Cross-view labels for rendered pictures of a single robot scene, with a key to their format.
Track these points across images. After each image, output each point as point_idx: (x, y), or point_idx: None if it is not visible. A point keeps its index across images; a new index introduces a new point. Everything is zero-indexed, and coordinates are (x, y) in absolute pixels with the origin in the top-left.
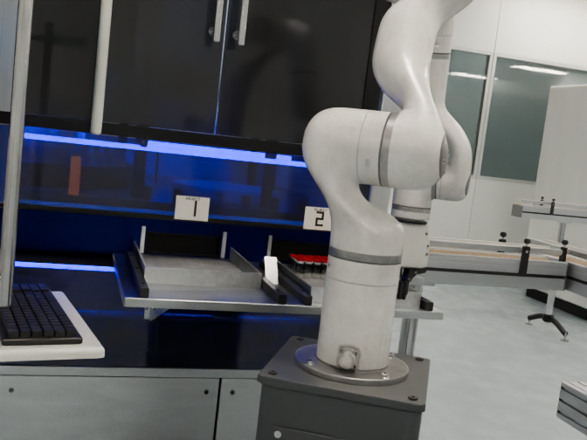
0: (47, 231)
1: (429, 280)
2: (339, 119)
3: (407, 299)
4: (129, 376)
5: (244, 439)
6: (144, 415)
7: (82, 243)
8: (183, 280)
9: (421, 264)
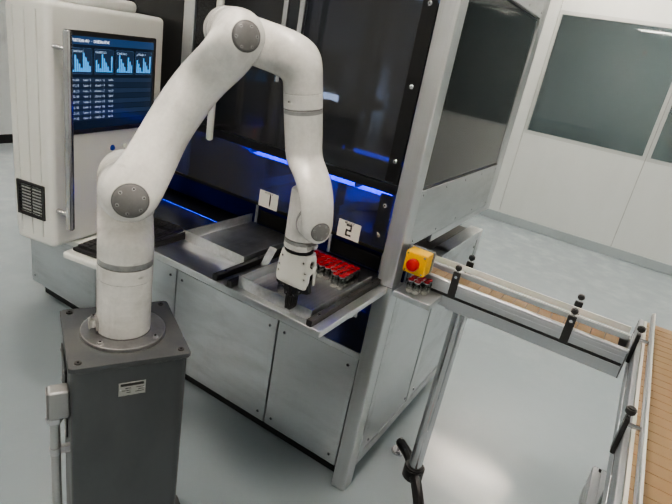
0: (212, 195)
1: (461, 311)
2: (104, 158)
3: (301, 311)
4: (232, 296)
5: (289, 366)
6: (238, 324)
7: (227, 207)
8: (202, 245)
9: (299, 287)
